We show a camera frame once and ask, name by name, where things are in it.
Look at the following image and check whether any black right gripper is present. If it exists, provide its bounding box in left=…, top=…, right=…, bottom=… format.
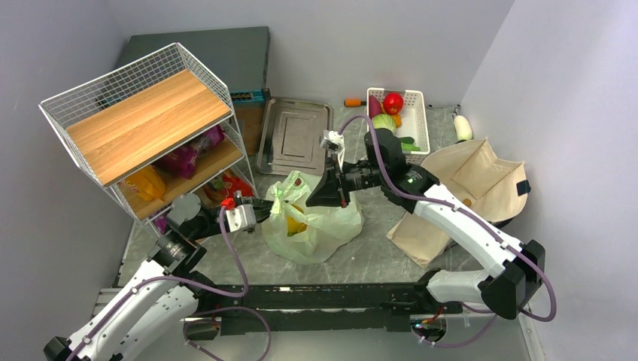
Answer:
left=305, top=153, right=387, bottom=208

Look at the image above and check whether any yellow lemon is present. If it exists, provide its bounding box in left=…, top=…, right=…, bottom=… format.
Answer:
left=286, top=216, right=307, bottom=237

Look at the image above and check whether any green avocado plastic bag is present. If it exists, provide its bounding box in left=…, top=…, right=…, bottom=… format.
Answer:
left=261, top=171, right=364, bottom=265

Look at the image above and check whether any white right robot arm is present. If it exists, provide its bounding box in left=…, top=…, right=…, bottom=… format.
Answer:
left=305, top=128, right=557, bottom=322

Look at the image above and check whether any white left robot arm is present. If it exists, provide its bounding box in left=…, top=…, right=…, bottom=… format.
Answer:
left=44, top=192, right=273, bottom=360

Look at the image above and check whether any red snack bag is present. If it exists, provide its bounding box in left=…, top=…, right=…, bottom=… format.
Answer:
left=202, top=170, right=254, bottom=204

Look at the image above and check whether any purple grape snack bag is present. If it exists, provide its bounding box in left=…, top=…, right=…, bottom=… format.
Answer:
left=153, top=214, right=168, bottom=235

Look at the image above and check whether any yellow snack bag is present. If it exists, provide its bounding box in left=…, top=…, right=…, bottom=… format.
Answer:
left=121, top=165, right=166, bottom=202

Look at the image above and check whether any beige canvas tote bag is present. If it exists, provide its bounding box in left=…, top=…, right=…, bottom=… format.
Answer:
left=387, top=139, right=531, bottom=268

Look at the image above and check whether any metal tray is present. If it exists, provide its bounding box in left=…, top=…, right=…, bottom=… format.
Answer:
left=255, top=97, right=333, bottom=176

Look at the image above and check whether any green cabbage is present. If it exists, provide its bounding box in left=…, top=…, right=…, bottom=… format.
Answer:
left=372, top=114, right=397, bottom=134

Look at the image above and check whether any light green bitter gourd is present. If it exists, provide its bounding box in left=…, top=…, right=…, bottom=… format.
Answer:
left=401, top=143, right=421, bottom=152

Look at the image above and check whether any purple sweet potato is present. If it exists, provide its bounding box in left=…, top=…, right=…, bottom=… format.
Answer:
left=367, top=96, right=383, bottom=119

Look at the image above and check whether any orange small pepper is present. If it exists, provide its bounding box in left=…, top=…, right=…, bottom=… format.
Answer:
left=391, top=114, right=403, bottom=128

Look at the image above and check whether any white plastic basket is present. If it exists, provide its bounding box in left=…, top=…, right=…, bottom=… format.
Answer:
left=366, top=87, right=430, bottom=165

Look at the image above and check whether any red apple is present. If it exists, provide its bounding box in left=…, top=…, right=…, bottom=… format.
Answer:
left=382, top=93, right=404, bottom=115

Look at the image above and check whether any white radish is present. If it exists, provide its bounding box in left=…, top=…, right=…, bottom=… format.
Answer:
left=453, top=115, right=473, bottom=141

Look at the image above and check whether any top wooden shelf board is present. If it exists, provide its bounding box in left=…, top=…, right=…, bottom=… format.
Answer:
left=67, top=70, right=231, bottom=187

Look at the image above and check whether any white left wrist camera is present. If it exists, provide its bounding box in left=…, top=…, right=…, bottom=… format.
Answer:
left=218, top=197, right=257, bottom=233

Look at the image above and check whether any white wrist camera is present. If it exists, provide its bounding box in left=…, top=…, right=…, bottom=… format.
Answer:
left=218, top=197, right=257, bottom=233
left=320, top=129, right=345, bottom=169

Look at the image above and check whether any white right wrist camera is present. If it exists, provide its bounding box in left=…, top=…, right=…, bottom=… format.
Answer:
left=320, top=129, right=345, bottom=169

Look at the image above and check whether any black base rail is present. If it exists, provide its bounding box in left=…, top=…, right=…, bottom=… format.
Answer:
left=187, top=272, right=462, bottom=339

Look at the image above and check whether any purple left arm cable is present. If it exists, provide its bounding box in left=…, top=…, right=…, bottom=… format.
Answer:
left=65, top=204, right=272, bottom=361

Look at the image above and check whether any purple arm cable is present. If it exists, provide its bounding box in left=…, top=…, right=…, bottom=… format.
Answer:
left=65, top=204, right=272, bottom=361
left=338, top=115, right=557, bottom=349

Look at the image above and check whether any white wire shelf rack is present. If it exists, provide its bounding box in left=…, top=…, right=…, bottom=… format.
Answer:
left=39, top=43, right=254, bottom=227

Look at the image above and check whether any dark grey network switch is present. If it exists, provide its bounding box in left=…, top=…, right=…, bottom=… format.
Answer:
left=117, top=26, right=270, bottom=108

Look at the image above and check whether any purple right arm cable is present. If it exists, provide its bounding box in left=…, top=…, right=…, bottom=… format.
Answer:
left=338, top=115, right=557, bottom=349

